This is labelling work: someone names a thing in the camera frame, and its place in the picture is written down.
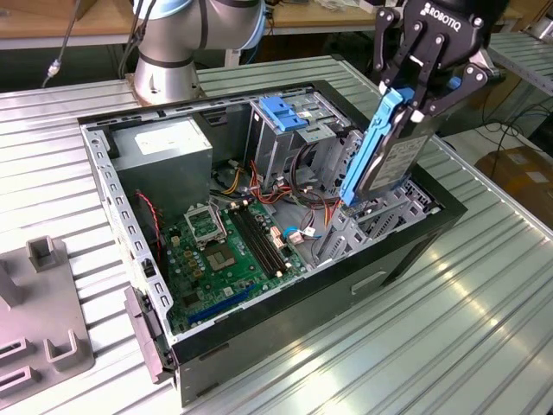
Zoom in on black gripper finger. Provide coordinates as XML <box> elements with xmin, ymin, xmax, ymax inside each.
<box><xmin>410</xmin><ymin>34</ymin><xmax>492</xmax><ymax>125</ymax></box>
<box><xmin>372</xmin><ymin>6</ymin><xmax>429</xmax><ymax>96</ymax></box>

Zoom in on hard disk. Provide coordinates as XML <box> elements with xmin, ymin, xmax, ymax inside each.
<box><xmin>338</xmin><ymin>86</ymin><xmax>435</xmax><ymax>215</ymax></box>

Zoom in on orange red yellow power wire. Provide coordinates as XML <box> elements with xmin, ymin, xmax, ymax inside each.
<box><xmin>302</xmin><ymin>192</ymin><xmax>346</xmax><ymax>228</ymax></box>

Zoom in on metal disk bay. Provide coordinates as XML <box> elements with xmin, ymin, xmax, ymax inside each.
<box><xmin>310</xmin><ymin>129</ymin><xmax>444</xmax><ymax>269</ymax></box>

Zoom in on metal slat side table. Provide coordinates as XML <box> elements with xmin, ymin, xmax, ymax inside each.
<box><xmin>487</xmin><ymin>32</ymin><xmax>553</xmax><ymax>96</ymax></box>

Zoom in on large labelled cardboard box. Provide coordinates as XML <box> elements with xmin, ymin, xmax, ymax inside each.
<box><xmin>474</xmin><ymin>144</ymin><xmax>553</xmax><ymax>217</ymax></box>

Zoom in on blue drive cage latch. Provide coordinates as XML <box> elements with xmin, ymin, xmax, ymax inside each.
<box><xmin>260</xmin><ymin>97</ymin><xmax>308</xmax><ymax>133</ymax></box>

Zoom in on metal optical drive cage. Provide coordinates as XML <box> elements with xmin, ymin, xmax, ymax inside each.
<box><xmin>248</xmin><ymin>92</ymin><xmax>352</xmax><ymax>188</ymax></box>

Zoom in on black RAM slot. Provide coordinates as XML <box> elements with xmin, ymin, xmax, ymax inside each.
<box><xmin>239</xmin><ymin>202</ymin><xmax>289</xmax><ymax>274</ymax></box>
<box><xmin>228</xmin><ymin>206</ymin><xmax>277</xmax><ymax>280</ymax></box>

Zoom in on metal socket cover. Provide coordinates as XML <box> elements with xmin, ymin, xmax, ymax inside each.
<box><xmin>183</xmin><ymin>201</ymin><xmax>229</xmax><ymax>251</ymax></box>

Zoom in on grey Dell power supply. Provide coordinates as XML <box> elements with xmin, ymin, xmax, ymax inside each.
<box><xmin>110</xmin><ymin>116</ymin><xmax>215</xmax><ymax>226</ymax></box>

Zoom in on CPU socket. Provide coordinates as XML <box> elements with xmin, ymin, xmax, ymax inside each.
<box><xmin>204</xmin><ymin>244</ymin><xmax>239</xmax><ymax>274</ymax></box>

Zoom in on open black PC case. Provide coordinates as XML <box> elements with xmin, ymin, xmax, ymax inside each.
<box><xmin>76</xmin><ymin>80</ymin><xmax>470</xmax><ymax>407</ymax></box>

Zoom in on green motherboard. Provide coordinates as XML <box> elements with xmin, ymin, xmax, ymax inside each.
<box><xmin>159</xmin><ymin>196</ymin><xmax>310</xmax><ymax>334</ymax></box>

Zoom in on blue expansion slot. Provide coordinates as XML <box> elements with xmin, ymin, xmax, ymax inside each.
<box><xmin>188</xmin><ymin>283</ymin><xmax>257</xmax><ymax>326</ymax></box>

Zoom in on wooden desk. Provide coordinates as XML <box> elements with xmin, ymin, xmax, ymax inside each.
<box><xmin>0</xmin><ymin>0</ymin><xmax>524</xmax><ymax>49</ymax></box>

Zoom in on grey parts rack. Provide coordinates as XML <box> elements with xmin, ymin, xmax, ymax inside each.
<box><xmin>0</xmin><ymin>235</ymin><xmax>96</xmax><ymax>401</ymax></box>

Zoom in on black sleeved wire bundle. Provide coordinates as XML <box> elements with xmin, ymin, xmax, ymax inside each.
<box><xmin>289</xmin><ymin>141</ymin><xmax>345</xmax><ymax>209</ymax></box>

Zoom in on red wire bundle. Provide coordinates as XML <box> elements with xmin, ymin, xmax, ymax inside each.
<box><xmin>249</xmin><ymin>158</ymin><xmax>286</xmax><ymax>207</ymax></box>

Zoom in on yellow and black wires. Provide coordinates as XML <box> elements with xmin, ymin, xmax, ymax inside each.
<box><xmin>210</xmin><ymin>166</ymin><xmax>244</xmax><ymax>196</ymax></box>

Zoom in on blue wire with white plug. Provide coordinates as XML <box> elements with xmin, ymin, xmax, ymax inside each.
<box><xmin>283</xmin><ymin>223</ymin><xmax>324</xmax><ymax>242</ymax></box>

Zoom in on red and black fan wire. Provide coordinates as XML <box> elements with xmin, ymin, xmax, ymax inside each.
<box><xmin>134</xmin><ymin>188</ymin><xmax>166</xmax><ymax>263</ymax></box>

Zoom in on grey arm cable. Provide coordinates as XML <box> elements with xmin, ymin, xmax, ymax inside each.
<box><xmin>41</xmin><ymin>0</ymin><xmax>84</xmax><ymax>89</ymax></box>

